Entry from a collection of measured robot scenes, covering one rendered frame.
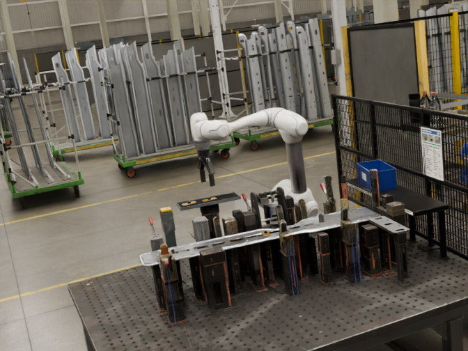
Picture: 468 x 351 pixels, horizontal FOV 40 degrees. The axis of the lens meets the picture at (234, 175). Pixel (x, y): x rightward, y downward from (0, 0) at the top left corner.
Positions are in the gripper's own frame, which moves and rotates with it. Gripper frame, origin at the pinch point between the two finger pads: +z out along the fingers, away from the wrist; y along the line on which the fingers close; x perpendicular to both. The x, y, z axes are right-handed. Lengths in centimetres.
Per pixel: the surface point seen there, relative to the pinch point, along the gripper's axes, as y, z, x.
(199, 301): -35, 55, 28
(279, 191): -19.7, 10.3, -36.6
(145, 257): -23, 26, 51
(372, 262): -69, 48, -63
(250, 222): -21.2, 23.9, -14.5
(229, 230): -22.8, 24.8, -0.1
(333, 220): -46, 27, -55
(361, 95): 179, -1, -245
